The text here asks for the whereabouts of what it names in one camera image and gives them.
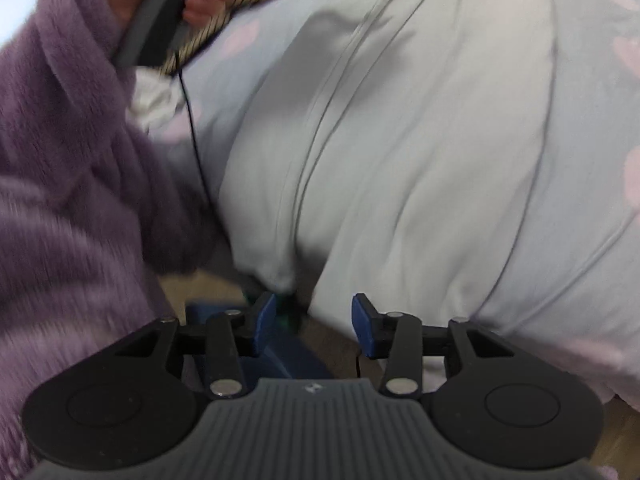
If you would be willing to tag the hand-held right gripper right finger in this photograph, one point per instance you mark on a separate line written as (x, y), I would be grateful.
(362, 325)

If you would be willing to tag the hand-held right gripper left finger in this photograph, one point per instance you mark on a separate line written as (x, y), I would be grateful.
(264, 322)

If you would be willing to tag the off-white garment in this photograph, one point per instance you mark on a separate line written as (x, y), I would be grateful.
(410, 135)

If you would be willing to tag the person's left forearm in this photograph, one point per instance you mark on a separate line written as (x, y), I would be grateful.
(75, 185)

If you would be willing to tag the beige striped shirt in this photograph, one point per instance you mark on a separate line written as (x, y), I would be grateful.
(225, 15)

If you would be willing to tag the white crumpled cloth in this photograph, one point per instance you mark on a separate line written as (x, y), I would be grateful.
(155, 100)

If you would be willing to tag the bed with polka-dot cover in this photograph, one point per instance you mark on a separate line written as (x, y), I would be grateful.
(240, 60)

